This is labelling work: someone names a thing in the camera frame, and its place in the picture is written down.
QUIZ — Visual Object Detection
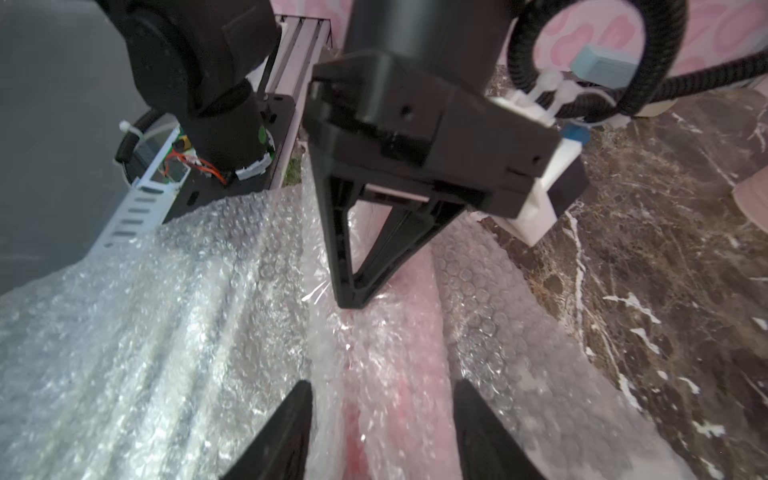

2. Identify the pink pencil cup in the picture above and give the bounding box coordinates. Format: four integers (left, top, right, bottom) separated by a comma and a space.
732, 166, 768, 233

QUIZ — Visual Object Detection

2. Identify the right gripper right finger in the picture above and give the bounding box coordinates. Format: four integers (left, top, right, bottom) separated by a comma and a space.
453, 379, 545, 480

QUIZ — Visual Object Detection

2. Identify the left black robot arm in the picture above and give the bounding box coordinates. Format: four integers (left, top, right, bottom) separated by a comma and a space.
100, 1, 767, 309

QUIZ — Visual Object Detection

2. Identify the bubble wrap sheet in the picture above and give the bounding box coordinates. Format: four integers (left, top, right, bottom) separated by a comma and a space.
1, 185, 692, 479

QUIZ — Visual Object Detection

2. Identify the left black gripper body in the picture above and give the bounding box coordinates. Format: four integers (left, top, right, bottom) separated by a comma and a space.
304, 52, 560, 217

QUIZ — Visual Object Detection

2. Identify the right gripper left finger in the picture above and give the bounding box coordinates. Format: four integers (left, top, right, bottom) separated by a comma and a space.
222, 380, 313, 480

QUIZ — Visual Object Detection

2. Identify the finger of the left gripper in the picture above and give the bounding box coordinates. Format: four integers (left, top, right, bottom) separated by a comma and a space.
309, 145, 465, 309

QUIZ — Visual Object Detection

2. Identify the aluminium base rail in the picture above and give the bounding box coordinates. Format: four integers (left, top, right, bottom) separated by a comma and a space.
90, 15, 333, 254

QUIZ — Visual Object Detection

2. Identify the red bottle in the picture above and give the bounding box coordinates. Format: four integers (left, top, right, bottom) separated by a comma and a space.
335, 203, 457, 480

